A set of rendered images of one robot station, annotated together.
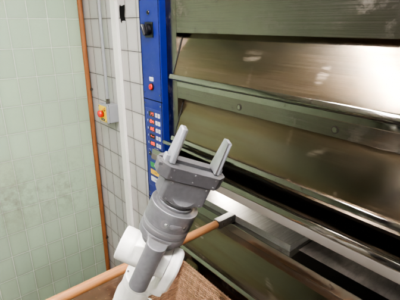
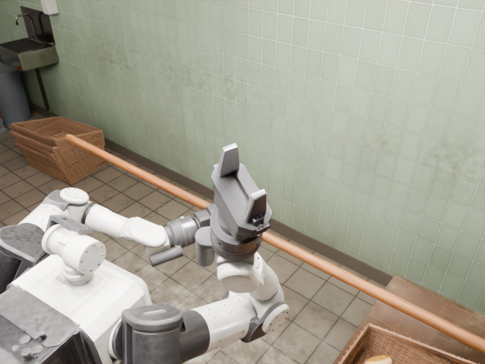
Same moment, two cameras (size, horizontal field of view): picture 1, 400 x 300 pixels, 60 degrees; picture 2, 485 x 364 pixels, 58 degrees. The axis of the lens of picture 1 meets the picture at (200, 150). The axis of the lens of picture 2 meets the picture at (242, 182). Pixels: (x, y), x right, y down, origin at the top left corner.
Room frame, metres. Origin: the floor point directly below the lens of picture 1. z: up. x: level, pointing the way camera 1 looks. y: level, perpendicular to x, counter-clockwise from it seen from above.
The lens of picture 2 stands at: (0.46, -0.49, 2.06)
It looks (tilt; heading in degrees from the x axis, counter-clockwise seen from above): 34 degrees down; 79
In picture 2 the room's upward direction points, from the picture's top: straight up
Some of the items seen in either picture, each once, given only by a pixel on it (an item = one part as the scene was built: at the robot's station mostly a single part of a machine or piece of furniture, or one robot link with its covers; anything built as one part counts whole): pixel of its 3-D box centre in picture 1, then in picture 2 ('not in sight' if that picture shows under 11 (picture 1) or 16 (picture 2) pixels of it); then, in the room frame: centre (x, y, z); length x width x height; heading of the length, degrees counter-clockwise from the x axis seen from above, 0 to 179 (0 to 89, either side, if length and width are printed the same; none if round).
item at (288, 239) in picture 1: (262, 203); not in sight; (1.34, -0.27, 1.19); 0.55 x 0.36 x 0.03; 41
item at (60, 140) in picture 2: not in sight; (58, 134); (-0.43, 3.05, 0.32); 0.56 x 0.49 x 0.28; 138
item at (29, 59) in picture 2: not in sight; (29, 65); (-0.72, 3.81, 0.69); 0.46 x 0.36 x 0.94; 130
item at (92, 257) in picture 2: not in sight; (75, 252); (0.26, 0.19, 1.47); 0.10 x 0.07 x 0.09; 137
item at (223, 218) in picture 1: (224, 219); not in sight; (1.20, -0.10, 1.20); 0.09 x 0.04 x 0.03; 131
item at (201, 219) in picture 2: not in sight; (198, 226); (0.52, 0.55, 1.20); 0.12 x 0.10 x 0.13; 15
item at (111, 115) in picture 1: (108, 112); not in sight; (1.90, 0.51, 1.46); 0.10 x 0.07 x 0.10; 40
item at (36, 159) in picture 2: not in sight; (62, 153); (-0.44, 3.06, 0.14); 0.56 x 0.49 x 0.28; 136
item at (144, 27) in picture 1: (145, 24); not in sight; (1.55, 0.23, 1.92); 0.06 x 0.04 x 0.11; 40
